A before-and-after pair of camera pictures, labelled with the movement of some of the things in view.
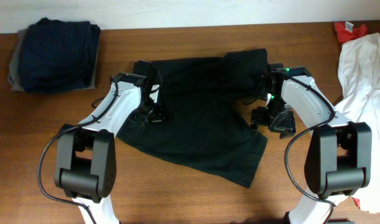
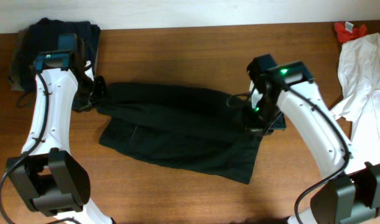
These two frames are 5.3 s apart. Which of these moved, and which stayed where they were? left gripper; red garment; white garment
Moved: left gripper
Stayed: white garment; red garment
